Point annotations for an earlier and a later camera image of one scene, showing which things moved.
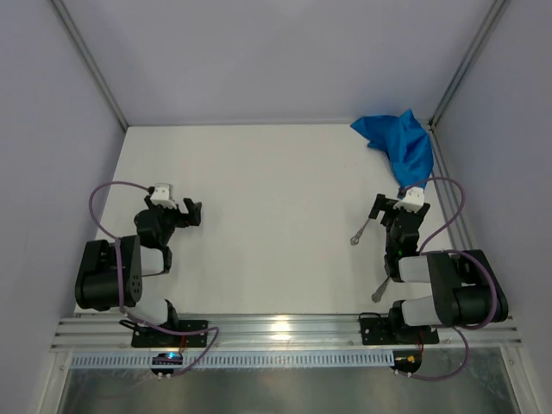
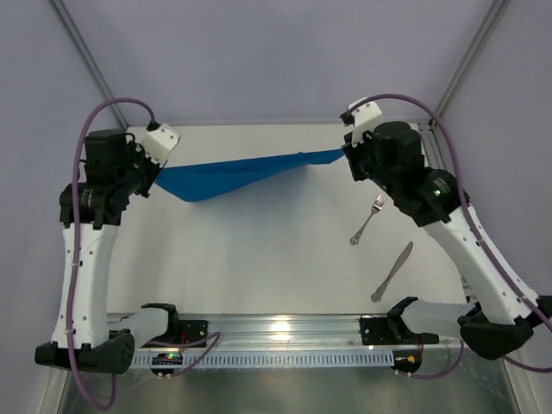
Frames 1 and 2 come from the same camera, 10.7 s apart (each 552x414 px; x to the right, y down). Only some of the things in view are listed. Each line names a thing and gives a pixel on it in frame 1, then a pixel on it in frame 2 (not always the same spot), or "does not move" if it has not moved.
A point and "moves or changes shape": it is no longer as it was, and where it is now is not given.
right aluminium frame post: (492, 18) does not move
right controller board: (407, 360) does not move
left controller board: (166, 359) does not move
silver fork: (355, 239) does not move
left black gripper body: (179, 211) -> (147, 176)
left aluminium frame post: (90, 62) does not move
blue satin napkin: (406, 143) moves or changes shape
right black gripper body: (392, 212) -> (354, 159)
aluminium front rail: (281, 333) does not move
